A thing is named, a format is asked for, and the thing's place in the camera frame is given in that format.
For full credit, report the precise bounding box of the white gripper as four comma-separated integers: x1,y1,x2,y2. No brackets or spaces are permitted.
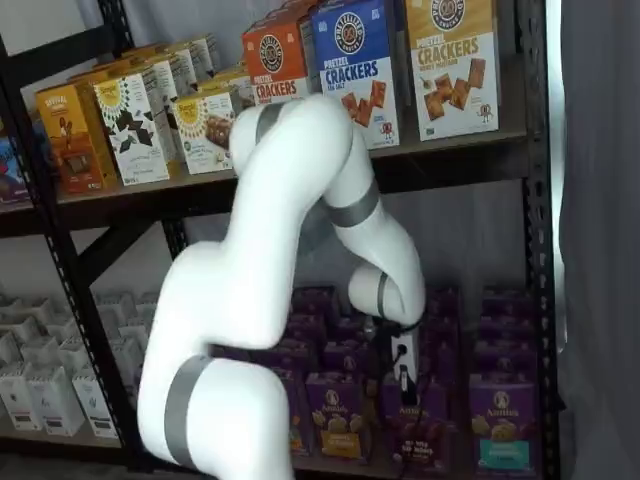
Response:
389,333,418,407

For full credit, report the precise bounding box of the purple Annie's box brown patch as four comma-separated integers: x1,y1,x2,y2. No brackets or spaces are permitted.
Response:
380,377,462,467

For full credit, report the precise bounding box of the purple Annie's box yellow label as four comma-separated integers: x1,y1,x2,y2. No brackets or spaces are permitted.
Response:
304,372,370,464

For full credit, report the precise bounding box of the purple Annie's box teal label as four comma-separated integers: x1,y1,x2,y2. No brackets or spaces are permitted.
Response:
468,382,540,475

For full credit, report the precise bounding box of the purple Annie's box green label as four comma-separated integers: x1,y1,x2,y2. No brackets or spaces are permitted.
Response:
288,379,309,457

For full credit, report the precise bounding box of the white gable carton box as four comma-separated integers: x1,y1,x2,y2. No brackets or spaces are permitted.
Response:
57,340,96,377
9,314,51,341
0,295,51,321
0,330,26,379
19,335,64,374
0,374,44,432
44,310,79,344
27,367,86,436
72,372,121,440
115,324,152,362
97,292,139,326

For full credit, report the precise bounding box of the gold honey mustard crackers box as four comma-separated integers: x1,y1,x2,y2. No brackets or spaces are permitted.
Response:
402,0,501,143

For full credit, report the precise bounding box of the yellow Simple Mills bar box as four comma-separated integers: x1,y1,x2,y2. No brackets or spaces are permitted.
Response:
197,67,256,109
172,91,239,176

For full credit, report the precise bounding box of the blue sea salt crackers box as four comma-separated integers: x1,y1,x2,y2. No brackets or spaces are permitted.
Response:
298,0,401,151

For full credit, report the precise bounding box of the orange cheddar pretzel crackers box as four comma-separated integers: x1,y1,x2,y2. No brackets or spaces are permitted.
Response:
277,0,326,26
242,19,312,109

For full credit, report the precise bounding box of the orange brown snack box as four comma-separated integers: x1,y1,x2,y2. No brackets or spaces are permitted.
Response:
33,82,124,195
62,71,101,91

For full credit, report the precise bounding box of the blue snack box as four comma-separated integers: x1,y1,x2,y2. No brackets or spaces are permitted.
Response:
0,134,32,205

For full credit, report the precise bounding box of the grey curtain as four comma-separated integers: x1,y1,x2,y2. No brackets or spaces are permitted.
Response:
547,0,640,480

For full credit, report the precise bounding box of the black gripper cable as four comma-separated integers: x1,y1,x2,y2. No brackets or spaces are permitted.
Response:
372,319,430,362

